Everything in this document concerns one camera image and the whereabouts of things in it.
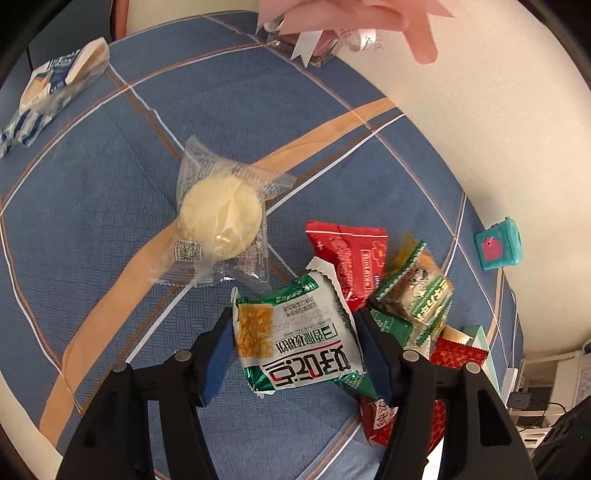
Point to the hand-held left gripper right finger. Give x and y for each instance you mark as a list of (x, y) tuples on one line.
[(374, 355)]

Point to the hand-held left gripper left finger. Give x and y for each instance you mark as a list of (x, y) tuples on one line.
[(217, 364)]

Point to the green white snack packet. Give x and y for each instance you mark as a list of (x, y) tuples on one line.
[(300, 332)]

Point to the mint green cardboard box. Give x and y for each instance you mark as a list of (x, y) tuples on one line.
[(482, 344)]

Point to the round bun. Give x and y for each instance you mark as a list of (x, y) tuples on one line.
[(219, 219)]

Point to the dark green snack packet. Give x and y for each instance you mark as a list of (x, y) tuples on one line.
[(392, 325)]

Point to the red snack packet white print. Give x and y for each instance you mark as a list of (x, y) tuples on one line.
[(378, 420)]

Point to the green striped snack packet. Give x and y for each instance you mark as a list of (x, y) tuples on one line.
[(415, 295)]

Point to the red snack packet gold pattern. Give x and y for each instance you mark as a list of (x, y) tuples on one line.
[(455, 354)]

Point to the red snack packet flower print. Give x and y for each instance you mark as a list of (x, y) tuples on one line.
[(351, 258)]

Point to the teal toy box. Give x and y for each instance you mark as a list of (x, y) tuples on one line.
[(501, 244)]

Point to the white shelf rack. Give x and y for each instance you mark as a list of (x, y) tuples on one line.
[(554, 369)]

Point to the blue white bread packet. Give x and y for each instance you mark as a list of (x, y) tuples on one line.
[(46, 87)]

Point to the pink flower bouquet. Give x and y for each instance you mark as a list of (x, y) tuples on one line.
[(392, 18)]

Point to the pink pole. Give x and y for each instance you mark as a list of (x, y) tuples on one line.
[(120, 16)]

